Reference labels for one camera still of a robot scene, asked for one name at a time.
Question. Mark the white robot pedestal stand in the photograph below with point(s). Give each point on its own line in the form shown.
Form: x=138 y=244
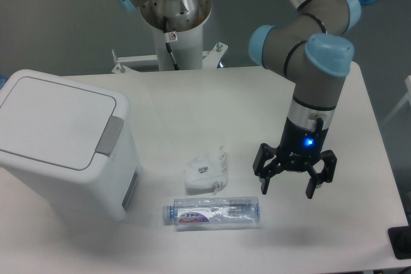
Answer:
x=177 y=27

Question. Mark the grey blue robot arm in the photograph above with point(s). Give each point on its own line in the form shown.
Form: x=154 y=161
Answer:
x=311 y=52

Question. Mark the black device at table edge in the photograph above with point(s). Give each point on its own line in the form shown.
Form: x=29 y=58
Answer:
x=400 y=241

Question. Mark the crushed clear plastic bottle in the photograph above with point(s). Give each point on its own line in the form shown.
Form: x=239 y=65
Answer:
x=196 y=214

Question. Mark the white push-lid trash can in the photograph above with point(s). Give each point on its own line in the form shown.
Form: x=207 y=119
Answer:
x=70 y=142

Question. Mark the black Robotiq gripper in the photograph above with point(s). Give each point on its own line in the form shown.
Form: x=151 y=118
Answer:
x=299 y=150

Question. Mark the white frame at right edge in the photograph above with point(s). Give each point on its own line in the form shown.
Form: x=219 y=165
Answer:
x=403 y=101

